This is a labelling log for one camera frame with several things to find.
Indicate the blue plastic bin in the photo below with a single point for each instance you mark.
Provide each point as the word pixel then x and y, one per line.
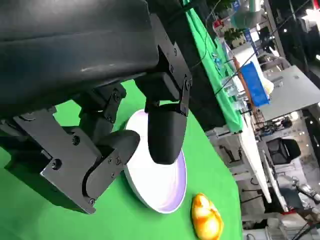
pixel 255 85

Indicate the grey desk top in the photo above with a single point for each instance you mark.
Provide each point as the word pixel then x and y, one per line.
pixel 295 90

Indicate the green cloth on workshop table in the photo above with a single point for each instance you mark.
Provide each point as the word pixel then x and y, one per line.
pixel 205 45

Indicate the small red object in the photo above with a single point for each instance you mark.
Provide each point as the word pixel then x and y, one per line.
pixel 218 24

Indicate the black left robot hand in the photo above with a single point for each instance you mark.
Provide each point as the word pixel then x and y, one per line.
pixel 75 50

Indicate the orange white toy bread roll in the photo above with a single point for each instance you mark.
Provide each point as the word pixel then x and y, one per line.
pixel 206 217

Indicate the brown wooden stick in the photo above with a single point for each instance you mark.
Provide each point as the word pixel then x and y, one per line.
pixel 243 82

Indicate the white workshop desk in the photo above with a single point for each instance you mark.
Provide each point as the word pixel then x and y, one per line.
pixel 250 150

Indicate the black office chair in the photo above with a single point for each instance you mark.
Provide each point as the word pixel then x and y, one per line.
pixel 285 150

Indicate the lilac plate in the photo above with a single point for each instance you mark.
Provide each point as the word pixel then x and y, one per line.
pixel 160 185

